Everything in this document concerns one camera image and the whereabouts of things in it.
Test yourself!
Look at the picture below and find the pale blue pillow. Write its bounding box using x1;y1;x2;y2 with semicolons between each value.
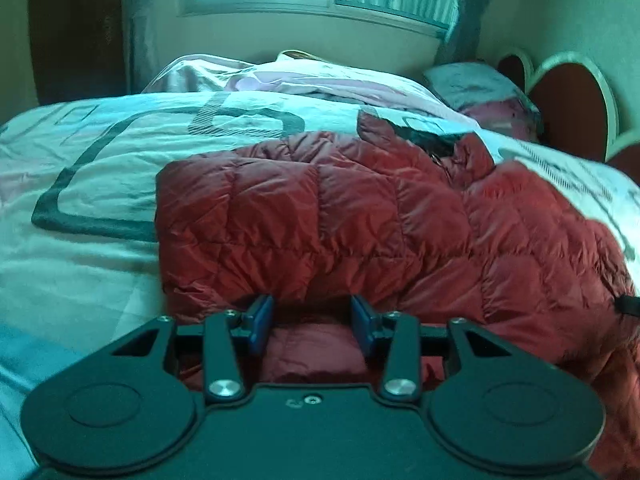
424;62;522;111

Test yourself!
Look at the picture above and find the red down jacket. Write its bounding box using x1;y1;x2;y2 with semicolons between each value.
155;112;640;480

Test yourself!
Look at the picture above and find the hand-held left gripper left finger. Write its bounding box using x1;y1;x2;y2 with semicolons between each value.
107;294;276;404

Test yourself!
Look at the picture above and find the grey curtain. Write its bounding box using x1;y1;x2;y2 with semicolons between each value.
439;0;490;62
119;0;168;95

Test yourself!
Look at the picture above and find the red patterned pillow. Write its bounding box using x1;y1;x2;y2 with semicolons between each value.
457;96;544;142

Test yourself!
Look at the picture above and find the dark wooden wardrobe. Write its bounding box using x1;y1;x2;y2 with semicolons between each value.
27;0;127;107

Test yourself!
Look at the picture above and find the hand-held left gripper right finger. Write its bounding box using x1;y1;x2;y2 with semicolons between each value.
349;294;517;404

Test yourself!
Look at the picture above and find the red heart-shaped headboard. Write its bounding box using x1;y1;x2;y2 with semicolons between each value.
496;49;640;182

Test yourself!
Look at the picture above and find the folded pink white quilt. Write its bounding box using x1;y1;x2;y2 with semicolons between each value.
142;52;481;128

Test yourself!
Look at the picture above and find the printed white duvet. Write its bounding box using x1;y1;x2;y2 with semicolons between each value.
0;87;640;480

